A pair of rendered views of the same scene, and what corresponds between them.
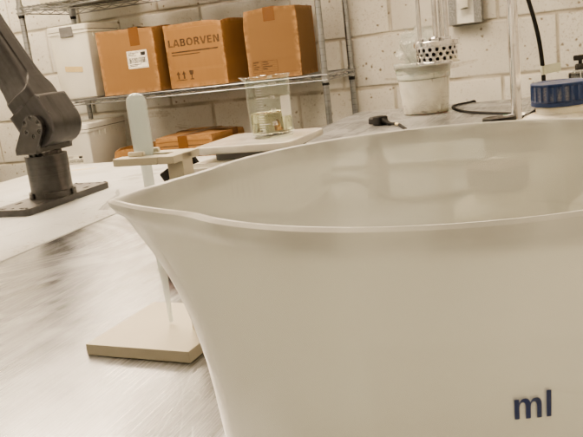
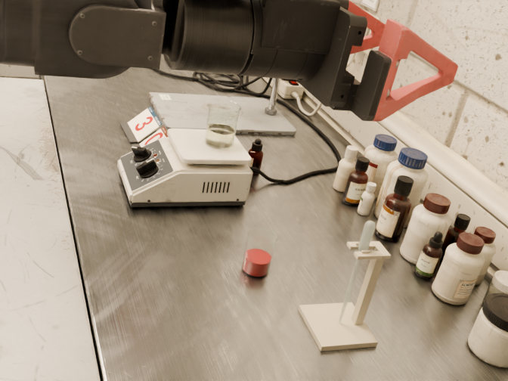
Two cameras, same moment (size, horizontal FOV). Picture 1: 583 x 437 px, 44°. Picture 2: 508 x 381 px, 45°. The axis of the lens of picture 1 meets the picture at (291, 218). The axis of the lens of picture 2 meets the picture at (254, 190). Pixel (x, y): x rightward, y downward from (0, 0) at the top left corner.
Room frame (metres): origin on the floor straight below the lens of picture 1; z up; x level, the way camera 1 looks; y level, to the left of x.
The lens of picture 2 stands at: (0.13, 0.67, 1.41)
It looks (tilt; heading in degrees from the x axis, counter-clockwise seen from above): 27 degrees down; 312
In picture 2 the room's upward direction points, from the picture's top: 12 degrees clockwise
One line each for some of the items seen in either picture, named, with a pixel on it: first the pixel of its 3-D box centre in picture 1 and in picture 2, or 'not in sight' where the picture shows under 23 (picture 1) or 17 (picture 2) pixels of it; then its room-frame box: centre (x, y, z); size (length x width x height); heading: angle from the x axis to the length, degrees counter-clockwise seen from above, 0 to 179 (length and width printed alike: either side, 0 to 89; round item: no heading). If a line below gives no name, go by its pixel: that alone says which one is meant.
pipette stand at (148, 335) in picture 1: (156, 244); (348, 288); (0.46, 0.09, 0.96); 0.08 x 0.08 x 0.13; 65
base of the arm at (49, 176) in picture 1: (49, 176); not in sight; (1.09, 0.36, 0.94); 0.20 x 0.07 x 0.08; 158
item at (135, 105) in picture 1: (137, 128); (367, 238); (0.46, 0.09, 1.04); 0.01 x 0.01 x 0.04; 65
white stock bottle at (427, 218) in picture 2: not in sight; (427, 228); (0.51, -0.17, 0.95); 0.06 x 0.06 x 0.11
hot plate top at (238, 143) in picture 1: (261, 140); (208, 146); (0.84, 0.02, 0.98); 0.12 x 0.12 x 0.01; 67
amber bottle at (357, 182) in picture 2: not in sight; (357, 181); (0.69, -0.21, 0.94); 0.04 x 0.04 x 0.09
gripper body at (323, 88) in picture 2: not in sight; (286, 38); (0.44, 0.33, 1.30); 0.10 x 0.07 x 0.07; 158
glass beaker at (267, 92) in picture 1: (266, 105); (220, 124); (0.83, 0.01, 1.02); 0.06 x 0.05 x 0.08; 78
